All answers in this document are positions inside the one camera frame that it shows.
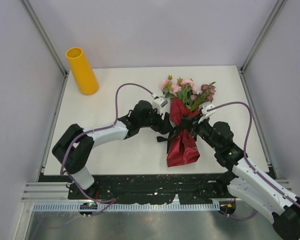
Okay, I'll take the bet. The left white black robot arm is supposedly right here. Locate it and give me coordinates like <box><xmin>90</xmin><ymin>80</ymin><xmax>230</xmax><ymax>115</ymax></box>
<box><xmin>52</xmin><ymin>96</ymin><xmax>173</xmax><ymax>199</ymax></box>

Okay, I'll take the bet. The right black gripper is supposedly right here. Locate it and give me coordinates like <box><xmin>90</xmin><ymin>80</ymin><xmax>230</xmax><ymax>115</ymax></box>
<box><xmin>181</xmin><ymin>112</ymin><xmax>220</xmax><ymax>151</ymax></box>

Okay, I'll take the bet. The pink artificial flower bunch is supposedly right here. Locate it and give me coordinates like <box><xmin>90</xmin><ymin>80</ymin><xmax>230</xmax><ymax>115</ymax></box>
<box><xmin>161</xmin><ymin>75</ymin><xmax>216</xmax><ymax>112</ymax></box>

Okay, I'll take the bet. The black gold-lettered ribbon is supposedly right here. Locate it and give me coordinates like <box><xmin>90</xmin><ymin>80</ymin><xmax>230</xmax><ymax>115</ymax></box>
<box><xmin>156</xmin><ymin>111</ymin><xmax>200</xmax><ymax>159</ymax></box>

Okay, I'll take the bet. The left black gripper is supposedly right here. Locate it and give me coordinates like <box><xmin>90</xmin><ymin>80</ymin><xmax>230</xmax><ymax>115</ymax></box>
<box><xmin>139</xmin><ymin>106</ymin><xmax>174</xmax><ymax>135</ymax></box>

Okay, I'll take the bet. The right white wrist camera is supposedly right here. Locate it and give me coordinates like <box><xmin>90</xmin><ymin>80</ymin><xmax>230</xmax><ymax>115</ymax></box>
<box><xmin>198</xmin><ymin>101</ymin><xmax>216</xmax><ymax>124</ymax></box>

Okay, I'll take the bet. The red wrapping paper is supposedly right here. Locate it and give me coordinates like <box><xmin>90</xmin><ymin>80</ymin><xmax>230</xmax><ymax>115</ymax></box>
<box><xmin>166</xmin><ymin>98</ymin><xmax>200</xmax><ymax>167</ymax></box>

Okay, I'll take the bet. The aluminium frame post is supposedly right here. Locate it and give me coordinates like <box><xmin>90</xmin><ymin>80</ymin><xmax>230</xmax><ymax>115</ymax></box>
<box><xmin>239</xmin><ymin>0</ymin><xmax>287</xmax><ymax>75</ymax></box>
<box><xmin>19</xmin><ymin>0</ymin><xmax>68</xmax><ymax>77</ymax></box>

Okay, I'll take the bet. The right aluminium frame post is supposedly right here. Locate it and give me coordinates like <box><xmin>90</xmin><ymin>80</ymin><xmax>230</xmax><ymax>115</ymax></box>
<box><xmin>239</xmin><ymin>0</ymin><xmax>287</xmax><ymax>75</ymax></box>

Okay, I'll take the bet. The yellow cylindrical vase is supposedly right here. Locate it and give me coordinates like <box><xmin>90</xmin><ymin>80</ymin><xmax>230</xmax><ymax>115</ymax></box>
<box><xmin>66</xmin><ymin>47</ymin><xmax>99</xmax><ymax>95</ymax></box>

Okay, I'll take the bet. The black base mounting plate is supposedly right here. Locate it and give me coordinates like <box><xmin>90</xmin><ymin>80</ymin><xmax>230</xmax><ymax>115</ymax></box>
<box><xmin>67</xmin><ymin>171</ymin><xmax>236</xmax><ymax>205</ymax></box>

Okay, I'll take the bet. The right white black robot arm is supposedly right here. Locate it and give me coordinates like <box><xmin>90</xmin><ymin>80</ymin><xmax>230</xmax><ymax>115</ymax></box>
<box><xmin>181</xmin><ymin>116</ymin><xmax>300</xmax><ymax>240</ymax></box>

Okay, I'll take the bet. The left aluminium frame post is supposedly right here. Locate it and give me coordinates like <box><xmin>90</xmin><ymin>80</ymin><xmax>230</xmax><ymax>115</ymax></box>
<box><xmin>19</xmin><ymin>0</ymin><xmax>68</xmax><ymax>77</ymax></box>

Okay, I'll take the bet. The white slotted cable duct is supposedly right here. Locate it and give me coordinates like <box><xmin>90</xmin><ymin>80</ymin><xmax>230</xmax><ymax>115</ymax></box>
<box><xmin>32</xmin><ymin>201</ymin><xmax>220</xmax><ymax>212</ymax></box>

